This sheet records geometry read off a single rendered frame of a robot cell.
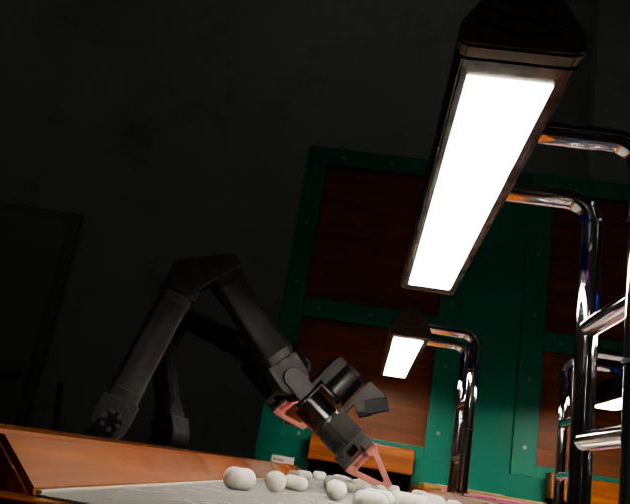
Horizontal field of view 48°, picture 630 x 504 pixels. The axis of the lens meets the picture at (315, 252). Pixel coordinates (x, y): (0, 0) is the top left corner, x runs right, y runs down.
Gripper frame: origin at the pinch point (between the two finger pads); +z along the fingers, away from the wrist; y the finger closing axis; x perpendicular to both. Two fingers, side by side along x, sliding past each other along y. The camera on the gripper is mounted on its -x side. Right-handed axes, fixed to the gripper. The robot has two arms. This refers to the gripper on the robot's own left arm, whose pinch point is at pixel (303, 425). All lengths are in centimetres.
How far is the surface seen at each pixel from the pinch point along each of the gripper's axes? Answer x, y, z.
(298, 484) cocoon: 4, -77, 12
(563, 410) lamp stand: -49, 8, 37
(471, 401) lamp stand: -31.2, -7.5, 20.9
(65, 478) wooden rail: 9, -127, 6
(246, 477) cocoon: 6, -98, 10
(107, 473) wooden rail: 9, -120, 6
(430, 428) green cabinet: -27, 49, 20
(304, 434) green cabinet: 2.2, 49.2, -2.4
